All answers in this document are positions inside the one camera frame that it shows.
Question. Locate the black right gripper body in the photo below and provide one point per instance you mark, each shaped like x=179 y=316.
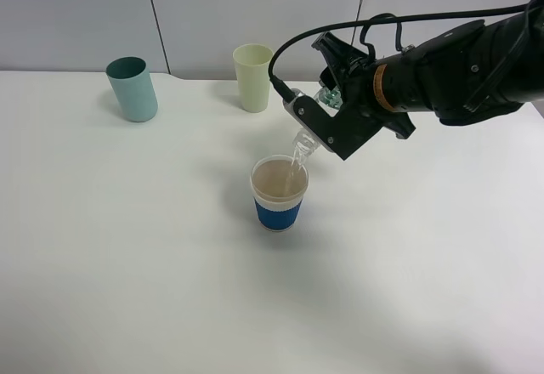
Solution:
x=352 y=71

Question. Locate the clear green-label water bottle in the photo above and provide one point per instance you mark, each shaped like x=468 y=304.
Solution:
x=305 y=144

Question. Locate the blue sleeved paper cup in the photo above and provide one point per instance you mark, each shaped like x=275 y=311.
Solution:
x=277 y=192

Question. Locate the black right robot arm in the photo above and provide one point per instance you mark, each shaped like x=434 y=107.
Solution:
x=469 y=74

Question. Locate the light green plastic cup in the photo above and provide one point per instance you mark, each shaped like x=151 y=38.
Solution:
x=251 y=68

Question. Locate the teal plastic cup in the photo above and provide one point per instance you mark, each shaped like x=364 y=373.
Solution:
x=130 y=80

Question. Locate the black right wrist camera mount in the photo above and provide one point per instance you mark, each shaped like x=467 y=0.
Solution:
x=342 y=134

